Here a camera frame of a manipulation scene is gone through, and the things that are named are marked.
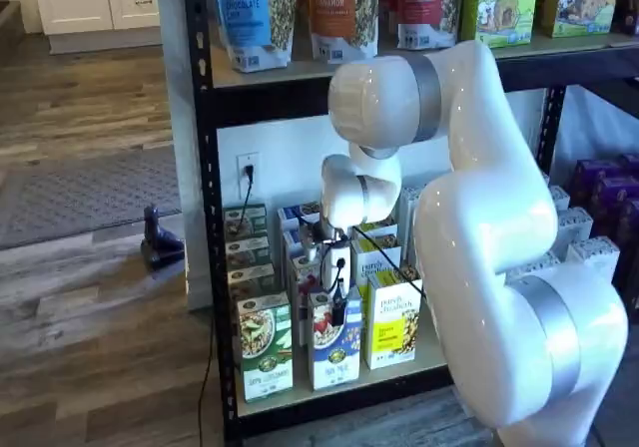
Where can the yellow banana nut granola box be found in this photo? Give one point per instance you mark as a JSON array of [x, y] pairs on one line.
[[379, 232], [369, 267], [394, 327]]

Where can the grey floor rug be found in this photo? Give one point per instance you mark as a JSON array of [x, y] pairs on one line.
[[85, 197]]

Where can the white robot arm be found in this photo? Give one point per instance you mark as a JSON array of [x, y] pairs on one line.
[[474, 217]]

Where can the dark purple snack box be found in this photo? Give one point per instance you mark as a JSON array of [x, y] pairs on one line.
[[626, 13]]

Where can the white wall outlet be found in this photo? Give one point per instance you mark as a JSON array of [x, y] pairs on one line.
[[248, 160]]

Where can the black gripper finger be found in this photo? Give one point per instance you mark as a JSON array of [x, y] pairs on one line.
[[339, 305]]

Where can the black metal shelf rack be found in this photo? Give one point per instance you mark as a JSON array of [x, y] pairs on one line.
[[204, 118]]

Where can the vanilla chocolate chip granola pouch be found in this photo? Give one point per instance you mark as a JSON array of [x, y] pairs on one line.
[[249, 18]]

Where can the white cabinet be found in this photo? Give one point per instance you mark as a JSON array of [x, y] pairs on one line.
[[100, 8]]

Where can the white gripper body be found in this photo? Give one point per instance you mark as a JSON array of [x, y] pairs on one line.
[[329, 267]]

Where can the white pink label pastry box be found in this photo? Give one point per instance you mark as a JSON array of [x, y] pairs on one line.
[[558, 198], [594, 262], [576, 230]]

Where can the cranberry pecan granola pouch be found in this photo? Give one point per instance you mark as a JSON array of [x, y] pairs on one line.
[[419, 13]]

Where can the dark blue floor object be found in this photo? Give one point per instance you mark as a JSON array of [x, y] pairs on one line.
[[160, 247]]

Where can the Bobo's peanut butter chip box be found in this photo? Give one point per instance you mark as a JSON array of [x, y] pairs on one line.
[[579, 3]]

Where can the white organic pastry box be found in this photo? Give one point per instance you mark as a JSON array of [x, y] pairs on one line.
[[410, 202]]

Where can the pumpkin cinnamon granola pouch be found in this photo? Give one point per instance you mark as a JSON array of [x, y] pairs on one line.
[[339, 13]]

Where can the green Bobo's apple pie box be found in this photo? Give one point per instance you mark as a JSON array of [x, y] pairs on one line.
[[499, 8]]

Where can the green apple cinnamon oatmeal box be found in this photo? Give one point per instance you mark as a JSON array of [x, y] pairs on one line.
[[257, 220], [264, 352], [249, 280], [247, 252]]

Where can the blue white flax oatmeal box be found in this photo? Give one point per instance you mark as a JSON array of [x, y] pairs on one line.
[[292, 217], [332, 357], [298, 292], [293, 245]]

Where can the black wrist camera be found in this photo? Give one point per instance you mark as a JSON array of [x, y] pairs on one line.
[[312, 232]]

